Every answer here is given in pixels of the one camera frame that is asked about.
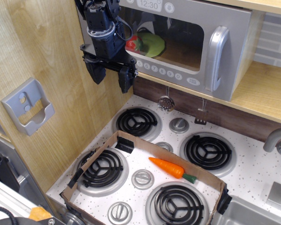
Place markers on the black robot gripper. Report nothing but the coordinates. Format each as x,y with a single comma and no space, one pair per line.
107,50

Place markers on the silver toy microwave door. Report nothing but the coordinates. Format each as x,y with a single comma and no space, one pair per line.
204,42

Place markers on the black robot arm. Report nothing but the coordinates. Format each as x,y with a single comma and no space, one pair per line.
100,13

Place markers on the red toy strawberry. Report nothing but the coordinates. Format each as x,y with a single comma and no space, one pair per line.
134,44

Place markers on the green toy plate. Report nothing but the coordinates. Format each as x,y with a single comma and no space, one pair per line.
152,45

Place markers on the back left black burner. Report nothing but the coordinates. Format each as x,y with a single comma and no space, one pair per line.
136,121

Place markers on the black burner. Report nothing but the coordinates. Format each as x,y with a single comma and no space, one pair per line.
136,121
207,151
104,171
178,205

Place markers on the hanging silver skimmer spoon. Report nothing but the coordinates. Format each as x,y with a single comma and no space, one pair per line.
165,102

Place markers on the back silver stove knob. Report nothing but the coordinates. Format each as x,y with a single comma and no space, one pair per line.
179,125

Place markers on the silver stove knob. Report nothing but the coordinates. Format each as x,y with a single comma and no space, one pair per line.
120,213
179,125
143,179

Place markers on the middle small silver knob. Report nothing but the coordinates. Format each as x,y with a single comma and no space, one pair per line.
165,146

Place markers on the front left black burner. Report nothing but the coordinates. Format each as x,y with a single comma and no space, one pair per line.
104,171

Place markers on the hanging toy spatula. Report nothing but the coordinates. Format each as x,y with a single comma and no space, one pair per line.
202,113

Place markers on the centre silver stove knob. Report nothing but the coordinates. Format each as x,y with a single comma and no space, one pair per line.
143,179

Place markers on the orange toy carrot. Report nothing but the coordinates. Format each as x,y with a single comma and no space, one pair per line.
173,169

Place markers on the back right black burner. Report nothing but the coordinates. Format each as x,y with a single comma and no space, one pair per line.
207,151

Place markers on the front silver stove knob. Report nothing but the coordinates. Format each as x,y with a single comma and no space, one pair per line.
120,213

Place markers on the front right black burner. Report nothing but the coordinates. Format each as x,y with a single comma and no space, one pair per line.
178,205

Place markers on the brown cardboard barrier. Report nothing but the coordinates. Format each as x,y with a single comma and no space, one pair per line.
129,181

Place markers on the silver toy faucet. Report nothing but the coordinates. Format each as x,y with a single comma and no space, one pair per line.
273,141

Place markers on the silver toy sink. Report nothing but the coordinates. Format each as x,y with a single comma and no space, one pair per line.
241,212

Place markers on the grey wall phone holder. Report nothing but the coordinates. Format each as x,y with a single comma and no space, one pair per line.
22,100

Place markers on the grey faucet handle block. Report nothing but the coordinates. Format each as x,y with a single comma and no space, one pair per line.
274,198

